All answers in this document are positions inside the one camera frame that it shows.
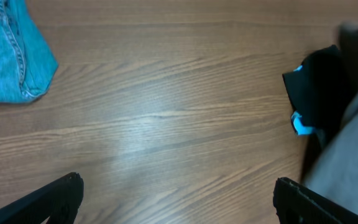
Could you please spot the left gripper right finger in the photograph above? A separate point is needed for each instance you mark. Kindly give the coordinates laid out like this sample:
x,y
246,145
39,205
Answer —
x,y
296,204

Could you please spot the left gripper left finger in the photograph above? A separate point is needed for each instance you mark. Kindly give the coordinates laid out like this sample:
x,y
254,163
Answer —
x,y
56,202

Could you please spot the grey khaki shorts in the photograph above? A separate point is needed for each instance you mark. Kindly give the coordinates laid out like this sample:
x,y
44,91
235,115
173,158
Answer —
x,y
335,174

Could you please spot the light blue garment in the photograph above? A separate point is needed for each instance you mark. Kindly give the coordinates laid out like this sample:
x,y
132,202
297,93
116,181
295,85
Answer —
x,y
299,90

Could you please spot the black t-shirt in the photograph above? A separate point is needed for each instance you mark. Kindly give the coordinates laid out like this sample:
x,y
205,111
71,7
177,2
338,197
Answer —
x,y
334,75

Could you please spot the folded blue denim jeans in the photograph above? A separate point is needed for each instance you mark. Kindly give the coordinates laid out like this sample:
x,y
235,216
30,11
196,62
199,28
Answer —
x,y
27,65

